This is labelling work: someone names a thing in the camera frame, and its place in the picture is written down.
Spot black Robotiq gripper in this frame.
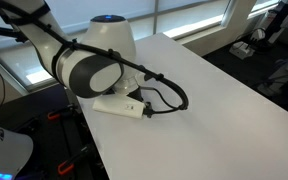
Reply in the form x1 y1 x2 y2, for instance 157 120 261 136
127 86 146 103

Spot white robot base blue lights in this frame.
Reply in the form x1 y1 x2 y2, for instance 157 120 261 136
0 119 35 180

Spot orange black bar clamp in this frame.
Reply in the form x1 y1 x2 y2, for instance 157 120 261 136
57 144 93 177
47 104 78 122

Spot black robot mounting stand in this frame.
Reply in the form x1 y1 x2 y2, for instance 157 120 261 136
0 84 110 180

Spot white device on floor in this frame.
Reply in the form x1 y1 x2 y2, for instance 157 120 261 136
229 40 256 61

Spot black white headset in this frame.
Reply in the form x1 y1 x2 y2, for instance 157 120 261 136
249 28 268 46

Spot grey office equipment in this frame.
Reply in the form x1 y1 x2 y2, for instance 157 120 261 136
257 48 288 98

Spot black white background machine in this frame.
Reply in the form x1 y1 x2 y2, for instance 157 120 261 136
265 0 288 46

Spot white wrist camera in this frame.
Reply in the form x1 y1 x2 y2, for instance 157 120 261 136
92 95 146 120

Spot black camera cable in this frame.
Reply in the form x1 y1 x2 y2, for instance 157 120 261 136
139 85 182 118
3 8 190 113

